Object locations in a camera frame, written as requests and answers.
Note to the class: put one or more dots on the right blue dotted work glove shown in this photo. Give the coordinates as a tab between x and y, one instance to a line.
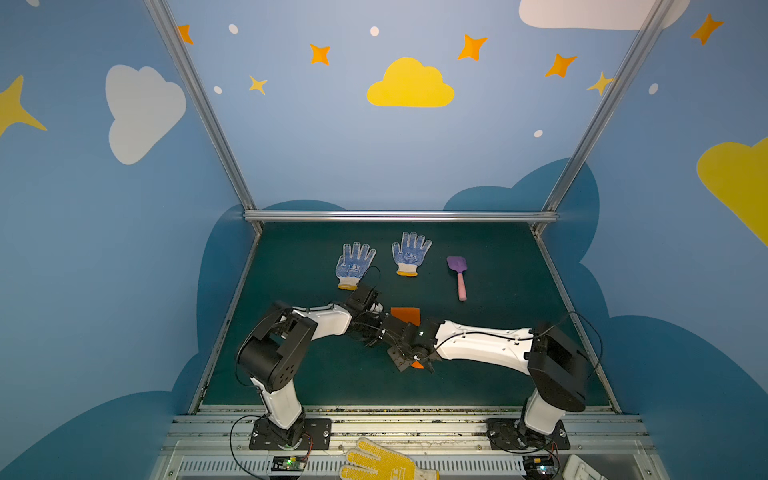
409	253

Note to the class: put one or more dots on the purple pink spatula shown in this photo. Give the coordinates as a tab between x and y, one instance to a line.
458	265

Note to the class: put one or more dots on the right green circuit board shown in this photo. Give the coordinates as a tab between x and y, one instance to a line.
539	468

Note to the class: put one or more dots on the white plastic object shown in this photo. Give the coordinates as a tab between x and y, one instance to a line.
577	468

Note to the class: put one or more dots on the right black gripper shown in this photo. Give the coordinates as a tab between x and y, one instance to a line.
405	354

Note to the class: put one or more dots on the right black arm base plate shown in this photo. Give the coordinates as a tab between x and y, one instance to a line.
511	434

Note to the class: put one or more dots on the right aluminium frame post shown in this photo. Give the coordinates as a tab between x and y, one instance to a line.
661	15

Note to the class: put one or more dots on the aluminium rear frame bar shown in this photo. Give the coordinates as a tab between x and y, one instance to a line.
399	216

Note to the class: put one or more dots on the left green circuit board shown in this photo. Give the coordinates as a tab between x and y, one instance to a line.
287	464

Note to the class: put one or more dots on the green circuit board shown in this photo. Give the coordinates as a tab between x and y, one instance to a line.
539	468
287	464

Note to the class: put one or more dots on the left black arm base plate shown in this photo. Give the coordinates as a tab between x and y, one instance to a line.
315	433

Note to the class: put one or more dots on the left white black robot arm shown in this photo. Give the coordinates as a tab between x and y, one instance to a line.
271	355

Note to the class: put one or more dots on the left aluminium frame post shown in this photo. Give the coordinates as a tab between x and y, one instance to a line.
164	21

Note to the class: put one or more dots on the aluminium frame post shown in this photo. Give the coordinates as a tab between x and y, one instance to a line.
164	21
661	15

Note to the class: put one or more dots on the blue dotted work glove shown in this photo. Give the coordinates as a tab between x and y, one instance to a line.
409	253
352	265

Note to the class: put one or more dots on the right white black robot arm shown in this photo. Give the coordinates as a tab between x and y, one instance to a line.
558	367

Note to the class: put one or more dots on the orange square paper sheet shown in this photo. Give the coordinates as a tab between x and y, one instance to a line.
407	315

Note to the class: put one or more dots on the yellow dotted work glove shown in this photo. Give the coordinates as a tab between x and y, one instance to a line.
369	460

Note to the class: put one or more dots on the left blue dotted work glove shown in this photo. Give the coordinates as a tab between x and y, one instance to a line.
352	265

